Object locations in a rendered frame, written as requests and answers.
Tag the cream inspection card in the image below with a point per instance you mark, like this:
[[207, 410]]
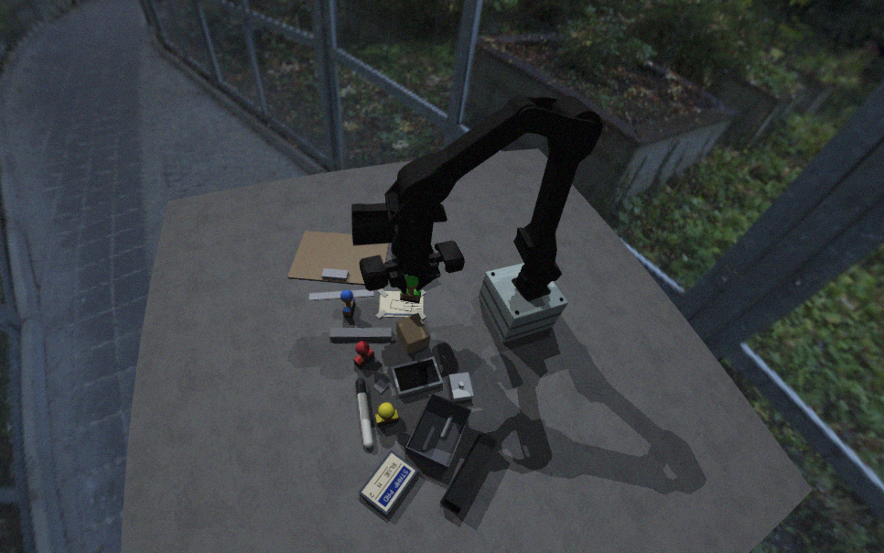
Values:
[[392, 306]]

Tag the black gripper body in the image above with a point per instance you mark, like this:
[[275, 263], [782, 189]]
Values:
[[408, 261]]

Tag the tan flat board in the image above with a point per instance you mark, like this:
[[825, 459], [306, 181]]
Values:
[[332, 257]]

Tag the blue and brown rubber stamp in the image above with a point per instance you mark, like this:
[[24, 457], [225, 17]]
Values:
[[348, 308]]

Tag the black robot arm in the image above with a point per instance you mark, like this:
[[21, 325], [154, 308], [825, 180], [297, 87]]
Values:
[[572, 130]]

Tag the red rubber stamp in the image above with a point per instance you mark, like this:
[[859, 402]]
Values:
[[365, 354]]

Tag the yellow-handled rubber stamp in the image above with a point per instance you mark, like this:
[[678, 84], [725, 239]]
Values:
[[386, 414]]

